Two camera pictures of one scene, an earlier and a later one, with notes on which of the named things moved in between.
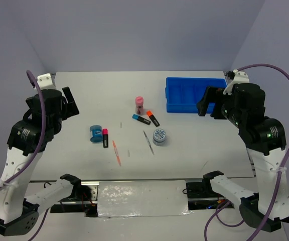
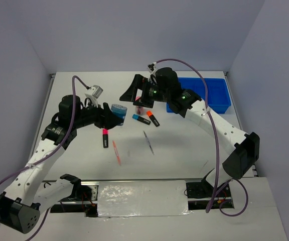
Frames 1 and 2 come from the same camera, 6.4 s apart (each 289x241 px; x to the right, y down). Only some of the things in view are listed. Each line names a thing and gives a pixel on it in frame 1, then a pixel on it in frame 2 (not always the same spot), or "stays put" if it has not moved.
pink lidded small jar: [139, 101] stays put
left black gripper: [70, 109] -> [106, 118]
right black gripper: [211, 95] -> [142, 82]
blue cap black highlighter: [136, 117] stays put
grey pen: [149, 142] stays put
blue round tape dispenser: [97, 134] -> [120, 111]
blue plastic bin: [183, 94] stays put
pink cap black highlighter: [105, 137] stays put
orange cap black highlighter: [149, 113] stays put
